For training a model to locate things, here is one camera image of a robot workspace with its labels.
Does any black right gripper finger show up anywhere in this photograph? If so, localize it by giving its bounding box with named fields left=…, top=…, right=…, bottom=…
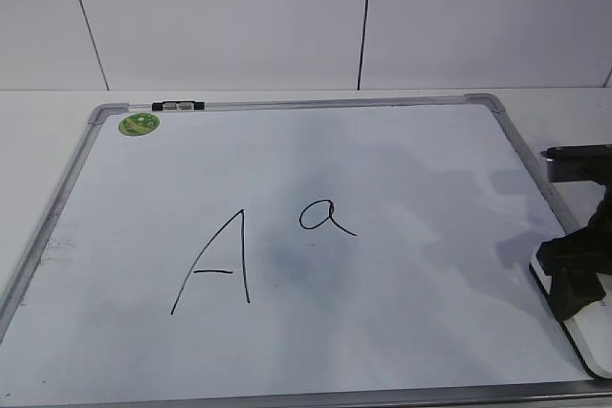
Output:
left=535, top=231, right=605, bottom=322

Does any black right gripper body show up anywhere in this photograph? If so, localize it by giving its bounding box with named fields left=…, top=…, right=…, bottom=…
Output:
left=586, top=186, right=612, bottom=246

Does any white board eraser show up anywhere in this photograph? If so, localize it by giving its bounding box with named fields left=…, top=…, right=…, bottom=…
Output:
left=528, top=254, right=612, bottom=379

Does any round green magnet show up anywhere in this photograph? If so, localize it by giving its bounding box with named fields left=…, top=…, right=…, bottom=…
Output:
left=119, top=113, right=161, bottom=137

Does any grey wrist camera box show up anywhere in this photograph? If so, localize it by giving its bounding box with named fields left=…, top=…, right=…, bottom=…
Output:
left=540, top=144, right=611, bottom=186

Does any white board with grey frame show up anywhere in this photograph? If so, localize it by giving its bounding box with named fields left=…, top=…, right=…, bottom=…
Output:
left=1, top=95, right=611, bottom=407

